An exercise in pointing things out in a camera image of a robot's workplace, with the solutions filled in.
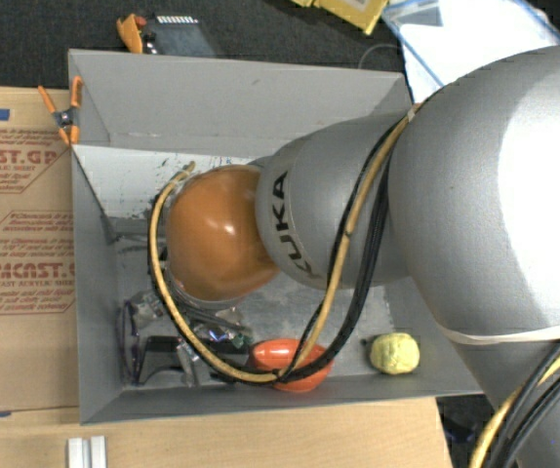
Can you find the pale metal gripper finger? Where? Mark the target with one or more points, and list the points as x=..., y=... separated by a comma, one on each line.
x=188, y=362
x=147, y=306

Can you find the black wedge-shaped block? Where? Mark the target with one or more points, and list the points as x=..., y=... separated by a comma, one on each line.
x=159, y=356

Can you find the clear purple-rimmed glasses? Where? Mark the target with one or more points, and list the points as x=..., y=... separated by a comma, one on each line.
x=130, y=344

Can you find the orange bowl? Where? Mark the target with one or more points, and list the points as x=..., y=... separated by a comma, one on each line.
x=275, y=354

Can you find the brown cardboard board red print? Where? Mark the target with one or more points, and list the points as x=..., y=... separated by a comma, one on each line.
x=26, y=349

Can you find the yellow ball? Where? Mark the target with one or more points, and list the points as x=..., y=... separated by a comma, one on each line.
x=394, y=354

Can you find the grey metal bin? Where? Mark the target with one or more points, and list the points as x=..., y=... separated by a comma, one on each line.
x=241, y=100

